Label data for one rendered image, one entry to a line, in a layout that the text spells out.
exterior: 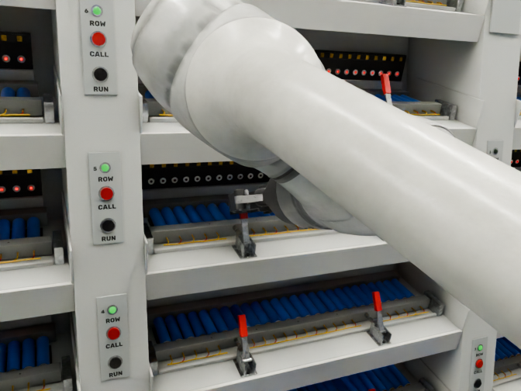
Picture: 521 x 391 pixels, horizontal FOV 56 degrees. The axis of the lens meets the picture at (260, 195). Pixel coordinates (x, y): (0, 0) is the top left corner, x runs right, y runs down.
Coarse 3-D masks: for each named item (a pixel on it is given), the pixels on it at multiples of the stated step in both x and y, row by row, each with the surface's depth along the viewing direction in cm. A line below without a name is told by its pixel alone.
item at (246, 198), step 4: (244, 192) 63; (248, 192) 63; (236, 196) 61; (240, 196) 61; (244, 196) 61; (248, 196) 61; (252, 196) 61; (256, 196) 61; (260, 196) 61; (236, 200) 61; (240, 200) 61; (244, 200) 61; (248, 200) 61; (252, 200) 61; (256, 200) 61; (260, 200) 61; (248, 204) 63; (248, 208) 63
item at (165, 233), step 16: (176, 224) 78; (192, 224) 79; (208, 224) 80; (224, 224) 80; (240, 224) 81; (256, 224) 82; (272, 224) 84; (288, 224) 85; (160, 240) 77; (176, 240) 78; (192, 240) 77; (208, 240) 78
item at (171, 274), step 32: (160, 192) 86; (192, 192) 88; (224, 192) 91; (160, 256) 74; (192, 256) 75; (224, 256) 76; (288, 256) 78; (320, 256) 81; (352, 256) 84; (384, 256) 87; (160, 288) 71; (192, 288) 73; (224, 288) 76
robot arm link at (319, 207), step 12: (432, 120) 40; (444, 132) 39; (276, 180) 44; (288, 180) 42; (300, 180) 42; (300, 192) 43; (312, 192) 42; (312, 204) 44; (324, 204) 43; (336, 204) 42; (312, 216) 50; (324, 216) 45; (336, 216) 43; (348, 216) 42; (336, 228) 47; (348, 228) 45; (360, 228) 43
